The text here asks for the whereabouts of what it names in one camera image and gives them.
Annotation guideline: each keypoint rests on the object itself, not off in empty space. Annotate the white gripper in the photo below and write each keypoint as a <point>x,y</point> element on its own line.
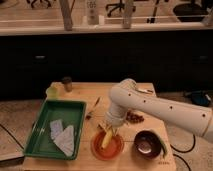
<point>115,120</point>

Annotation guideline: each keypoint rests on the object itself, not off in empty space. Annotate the yellow banana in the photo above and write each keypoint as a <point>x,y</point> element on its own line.
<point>107,138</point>

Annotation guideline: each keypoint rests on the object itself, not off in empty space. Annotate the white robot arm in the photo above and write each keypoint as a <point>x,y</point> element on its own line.
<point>126,95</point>

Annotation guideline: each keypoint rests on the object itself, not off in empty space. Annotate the dark brown bowl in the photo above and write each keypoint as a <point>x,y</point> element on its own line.
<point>147,144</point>

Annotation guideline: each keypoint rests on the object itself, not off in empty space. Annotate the brown grapes bunch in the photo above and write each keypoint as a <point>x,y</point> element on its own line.
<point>134,118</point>

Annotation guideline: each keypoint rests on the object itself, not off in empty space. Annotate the light blue cloth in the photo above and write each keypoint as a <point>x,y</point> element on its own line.
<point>63,137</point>

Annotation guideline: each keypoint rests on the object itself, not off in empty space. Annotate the small white red object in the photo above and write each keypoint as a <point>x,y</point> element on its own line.
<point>145,91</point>

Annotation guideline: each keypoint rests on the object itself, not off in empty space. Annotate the green plastic tray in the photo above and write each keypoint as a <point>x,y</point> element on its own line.
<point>39,142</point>

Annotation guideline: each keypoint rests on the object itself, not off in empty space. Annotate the green chili pepper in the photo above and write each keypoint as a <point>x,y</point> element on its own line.
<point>163,146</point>

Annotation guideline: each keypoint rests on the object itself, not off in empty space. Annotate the brown pepper shaker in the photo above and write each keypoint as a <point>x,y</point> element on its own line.
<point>67,83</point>

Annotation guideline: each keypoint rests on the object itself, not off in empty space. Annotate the yellow-green cup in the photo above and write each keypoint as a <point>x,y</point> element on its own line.
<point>52,92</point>

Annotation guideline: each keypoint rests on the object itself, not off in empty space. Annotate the dark teal bag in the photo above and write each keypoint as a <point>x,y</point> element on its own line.
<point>199,98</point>

